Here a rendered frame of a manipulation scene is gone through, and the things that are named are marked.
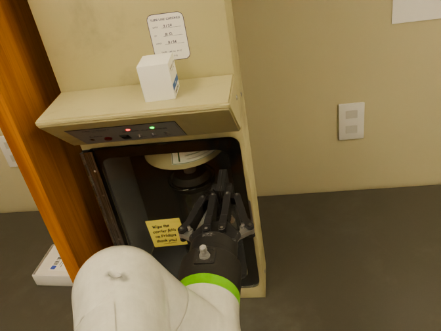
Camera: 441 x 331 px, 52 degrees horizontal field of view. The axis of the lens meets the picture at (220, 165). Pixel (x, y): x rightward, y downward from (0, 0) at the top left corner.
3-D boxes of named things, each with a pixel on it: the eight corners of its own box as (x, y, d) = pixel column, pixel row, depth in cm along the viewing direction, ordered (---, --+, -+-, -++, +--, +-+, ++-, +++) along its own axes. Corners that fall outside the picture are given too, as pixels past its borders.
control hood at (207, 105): (76, 139, 88) (59, 92, 83) (243, 124, 83) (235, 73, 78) (53, 173, 79) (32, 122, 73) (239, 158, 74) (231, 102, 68)
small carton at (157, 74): (150, 89, 77) (142, 56, 74) (180, 86, 77) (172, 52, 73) (145, 102, 73) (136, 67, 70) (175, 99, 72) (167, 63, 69)
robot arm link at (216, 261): (182, 322, 67) (244, 320, 66) (166, 265, 61) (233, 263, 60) (188, 289, 72) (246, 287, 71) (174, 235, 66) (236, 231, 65)
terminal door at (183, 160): (134, 288, 110) (84, 148, 89) (260, 284, 106) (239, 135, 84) (134, 291, 110) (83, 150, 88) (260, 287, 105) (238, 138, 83)
